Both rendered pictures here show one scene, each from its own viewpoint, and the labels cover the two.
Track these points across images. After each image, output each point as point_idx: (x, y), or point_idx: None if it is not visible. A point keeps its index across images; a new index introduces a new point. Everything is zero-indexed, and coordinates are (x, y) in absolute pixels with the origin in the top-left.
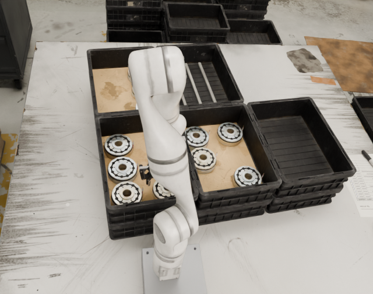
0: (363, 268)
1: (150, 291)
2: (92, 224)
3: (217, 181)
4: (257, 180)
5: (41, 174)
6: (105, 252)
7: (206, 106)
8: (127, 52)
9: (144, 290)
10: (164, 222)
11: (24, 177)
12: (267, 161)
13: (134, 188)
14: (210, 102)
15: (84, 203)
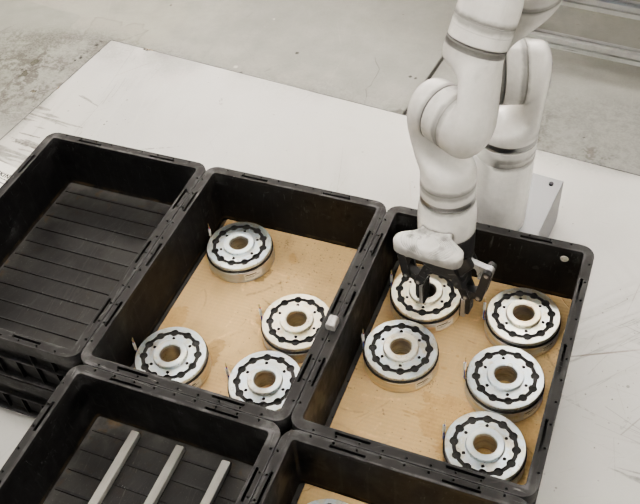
0: (159, 138)
1: (545, 197)
2: (597, 398)
3: (301, 282)
4: (226, 232)
5: None
6: (589, 334)
7: (191, 393)
8: None
9: (551, 212)
10: (543, 44)
11: None
12: (188, 217)
13: (501, 318)
14: (169, 400)
15: (603, 453)
